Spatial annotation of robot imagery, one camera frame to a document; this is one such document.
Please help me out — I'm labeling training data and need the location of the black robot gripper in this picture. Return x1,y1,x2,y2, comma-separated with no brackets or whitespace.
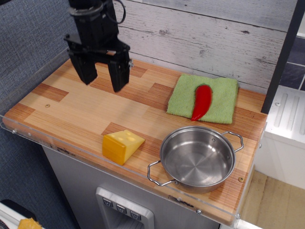
64,7,130,92

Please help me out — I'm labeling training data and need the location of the yellow wedge butter dish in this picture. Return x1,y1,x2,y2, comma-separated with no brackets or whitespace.
102,130,145,166

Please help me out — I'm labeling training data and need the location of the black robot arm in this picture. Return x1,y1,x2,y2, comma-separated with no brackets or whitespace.
64,0,132,92

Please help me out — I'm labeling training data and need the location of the red chili pepper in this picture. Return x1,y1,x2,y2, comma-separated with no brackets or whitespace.
191,84,213,121

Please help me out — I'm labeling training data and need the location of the green microfiber cloth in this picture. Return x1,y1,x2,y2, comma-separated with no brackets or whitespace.
167,74,238,124

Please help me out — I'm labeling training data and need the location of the grey cabinet with dispenser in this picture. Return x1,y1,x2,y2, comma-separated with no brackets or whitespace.
43,147,220,229

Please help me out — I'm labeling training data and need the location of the stainless steel pot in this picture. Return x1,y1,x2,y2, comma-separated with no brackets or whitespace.
147,126,244,193

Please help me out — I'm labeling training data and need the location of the yellow sponge piece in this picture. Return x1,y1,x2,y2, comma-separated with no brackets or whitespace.
18,218,43,229

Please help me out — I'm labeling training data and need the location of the white ridged side counter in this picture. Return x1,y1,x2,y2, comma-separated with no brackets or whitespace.
254,86,305,188

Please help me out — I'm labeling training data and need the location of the clear acrylic table guard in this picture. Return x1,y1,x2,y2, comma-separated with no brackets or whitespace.
2,117,254,229

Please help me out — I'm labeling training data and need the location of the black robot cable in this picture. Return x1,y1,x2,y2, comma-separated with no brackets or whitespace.
103,0,126,24

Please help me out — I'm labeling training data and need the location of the dark grey right post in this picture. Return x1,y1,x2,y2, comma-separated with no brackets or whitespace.
261,0,305,114

